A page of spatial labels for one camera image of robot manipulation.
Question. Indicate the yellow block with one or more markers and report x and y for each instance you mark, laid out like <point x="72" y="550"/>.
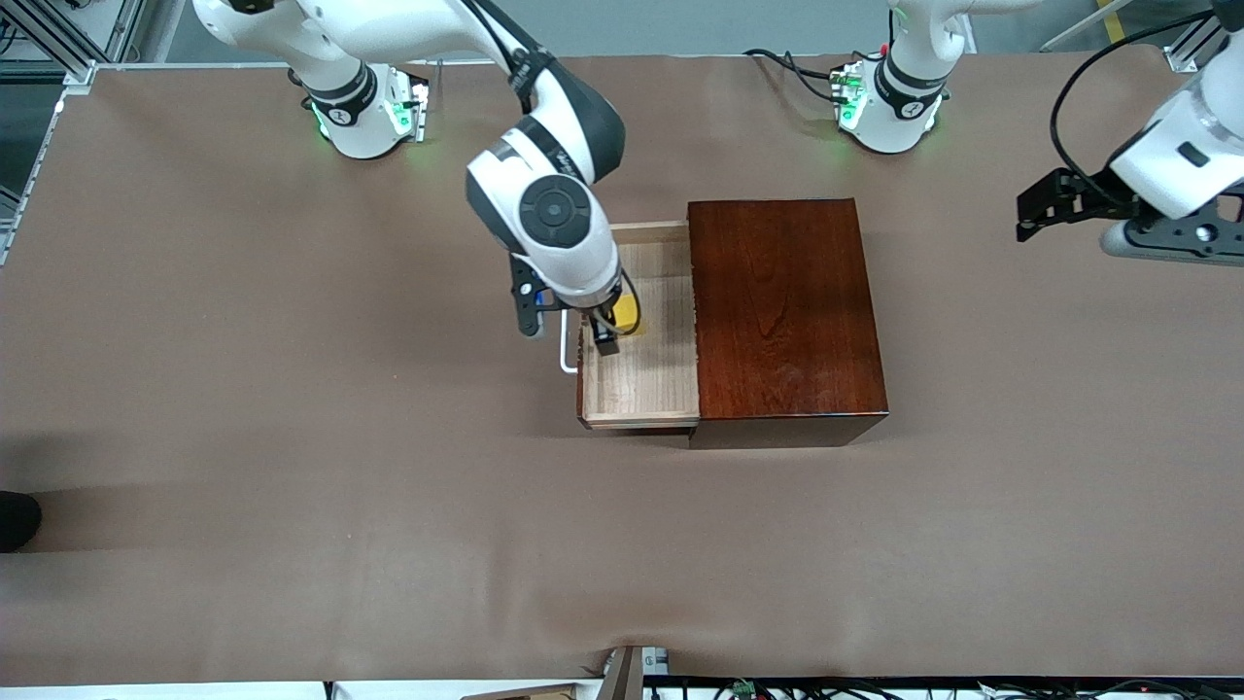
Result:
<point x="628" y="313"/>

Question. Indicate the dark wooden cabinet box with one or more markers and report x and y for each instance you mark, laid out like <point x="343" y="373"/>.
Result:
<point x="787" y="311"/>

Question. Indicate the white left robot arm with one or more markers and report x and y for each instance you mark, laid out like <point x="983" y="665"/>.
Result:
<point x="904" y="102"/>

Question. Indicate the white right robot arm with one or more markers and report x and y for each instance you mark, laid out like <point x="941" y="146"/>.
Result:
<point x="544" y="194"/>

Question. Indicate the aluminium frame with struts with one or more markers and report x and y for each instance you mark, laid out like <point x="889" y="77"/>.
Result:
<point x="131" y="24"/>

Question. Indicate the brown table cover sheet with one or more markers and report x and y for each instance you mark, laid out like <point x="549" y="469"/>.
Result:
<point x="389" y="544"/>

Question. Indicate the slanted aluminium profile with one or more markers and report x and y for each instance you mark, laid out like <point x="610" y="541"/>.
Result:
<point x="1181" y="53"/>

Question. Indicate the small grey box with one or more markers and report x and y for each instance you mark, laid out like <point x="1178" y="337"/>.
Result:
<point x="656" y="661"/>

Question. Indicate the upright wooden strip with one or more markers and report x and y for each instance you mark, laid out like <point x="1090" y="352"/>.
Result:
<point x="627" y="676"/>

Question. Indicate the black rounded object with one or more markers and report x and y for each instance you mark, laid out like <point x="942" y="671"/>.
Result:
<point x="17" y="522"/>

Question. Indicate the yellow floor tape strip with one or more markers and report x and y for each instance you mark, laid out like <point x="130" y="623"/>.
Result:
<point x="1115" y="24"/>

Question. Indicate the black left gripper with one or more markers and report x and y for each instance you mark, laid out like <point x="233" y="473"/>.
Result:
<point x="1090" y="202"/>

